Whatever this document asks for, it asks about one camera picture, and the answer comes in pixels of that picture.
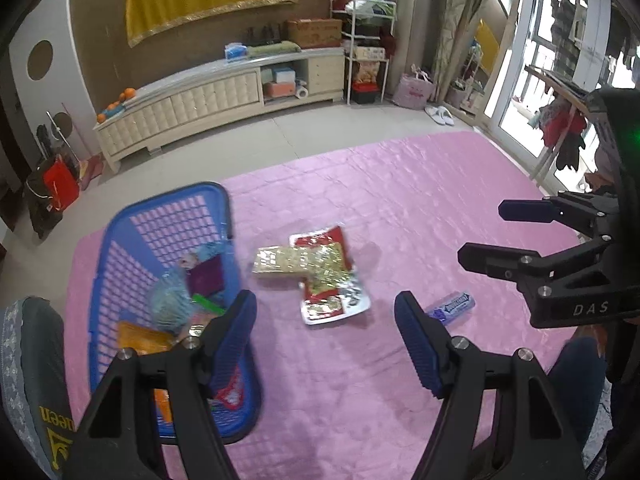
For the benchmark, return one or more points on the cream tv cabinet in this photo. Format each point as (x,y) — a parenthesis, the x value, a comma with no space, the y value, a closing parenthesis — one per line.
(200,100)

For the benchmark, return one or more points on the cardboard box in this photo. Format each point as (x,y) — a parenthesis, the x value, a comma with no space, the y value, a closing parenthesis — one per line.
(315,32)

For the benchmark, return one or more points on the blue purple candy pack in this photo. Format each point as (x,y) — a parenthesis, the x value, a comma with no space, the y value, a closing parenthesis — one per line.
(450,305)

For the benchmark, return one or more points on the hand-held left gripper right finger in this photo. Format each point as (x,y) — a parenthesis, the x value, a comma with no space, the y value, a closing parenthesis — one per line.
(420,345)

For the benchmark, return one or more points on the red hanging garment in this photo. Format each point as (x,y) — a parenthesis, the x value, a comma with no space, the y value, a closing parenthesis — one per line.
(557,127)

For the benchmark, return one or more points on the grey printed cloth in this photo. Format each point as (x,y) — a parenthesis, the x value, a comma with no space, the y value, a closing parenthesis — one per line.
(30,385)

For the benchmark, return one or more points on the light blue snack packet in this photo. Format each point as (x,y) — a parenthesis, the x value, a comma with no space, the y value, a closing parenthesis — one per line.
(170,300)

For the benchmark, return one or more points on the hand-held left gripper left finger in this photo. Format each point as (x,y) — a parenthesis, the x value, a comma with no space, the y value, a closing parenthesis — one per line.
(235,340)

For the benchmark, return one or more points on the orange snack packet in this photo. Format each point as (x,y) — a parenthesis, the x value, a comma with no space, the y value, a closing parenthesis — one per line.
(145,340)
(162,404)

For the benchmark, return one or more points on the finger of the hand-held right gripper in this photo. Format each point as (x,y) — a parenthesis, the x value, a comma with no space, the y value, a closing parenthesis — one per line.
(500,260)
(522,210)

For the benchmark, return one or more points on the green-trimmed cracker packet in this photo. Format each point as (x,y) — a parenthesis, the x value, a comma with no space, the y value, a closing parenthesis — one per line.
(207,304)

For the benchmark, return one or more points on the dark hanging garment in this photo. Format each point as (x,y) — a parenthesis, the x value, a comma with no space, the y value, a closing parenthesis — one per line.
(570,152)

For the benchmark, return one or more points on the red bag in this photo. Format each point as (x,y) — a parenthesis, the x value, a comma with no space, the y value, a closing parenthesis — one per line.
(60,182)

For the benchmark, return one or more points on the arched standing mirror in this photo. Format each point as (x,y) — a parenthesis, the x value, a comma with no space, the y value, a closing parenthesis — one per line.
(512,35)

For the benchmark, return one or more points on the red silver snack packet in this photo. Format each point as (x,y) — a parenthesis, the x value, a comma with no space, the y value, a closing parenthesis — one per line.
(327,290)

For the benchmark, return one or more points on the blue plastic basket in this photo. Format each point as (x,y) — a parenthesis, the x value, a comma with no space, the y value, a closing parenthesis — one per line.
(150,225)

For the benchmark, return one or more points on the white slipper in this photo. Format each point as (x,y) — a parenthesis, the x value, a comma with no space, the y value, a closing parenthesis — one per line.
(434,111)
(446,117)

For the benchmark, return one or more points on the gold snack packet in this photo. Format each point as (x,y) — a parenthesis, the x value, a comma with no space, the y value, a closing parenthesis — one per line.
(295,260)

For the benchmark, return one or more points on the orange box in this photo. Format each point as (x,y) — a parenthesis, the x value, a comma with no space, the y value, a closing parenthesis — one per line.
(277,89)

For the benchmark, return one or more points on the pink blanket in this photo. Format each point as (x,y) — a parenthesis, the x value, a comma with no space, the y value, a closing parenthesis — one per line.
(400,185)

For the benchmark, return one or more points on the white shelf rack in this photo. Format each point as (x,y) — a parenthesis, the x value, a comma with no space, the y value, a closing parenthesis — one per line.
(370,55)

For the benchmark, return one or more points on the blue tissue box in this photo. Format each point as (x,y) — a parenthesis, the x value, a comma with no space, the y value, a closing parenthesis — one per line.
(235,51)

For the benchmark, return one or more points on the purple yellow snack packet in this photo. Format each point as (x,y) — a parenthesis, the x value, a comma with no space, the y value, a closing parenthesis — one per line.
(207,275)

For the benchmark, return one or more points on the person's right leg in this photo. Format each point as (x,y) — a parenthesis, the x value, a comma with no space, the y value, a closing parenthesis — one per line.
(575,385)

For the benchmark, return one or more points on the green folded cloth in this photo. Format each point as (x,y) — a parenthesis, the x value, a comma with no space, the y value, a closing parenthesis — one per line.
(272,49)

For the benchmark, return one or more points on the pink bag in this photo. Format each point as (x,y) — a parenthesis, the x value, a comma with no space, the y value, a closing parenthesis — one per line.
(412,91)

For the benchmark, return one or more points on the white tape roll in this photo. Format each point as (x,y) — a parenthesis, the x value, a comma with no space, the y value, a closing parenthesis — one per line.
(301,92)

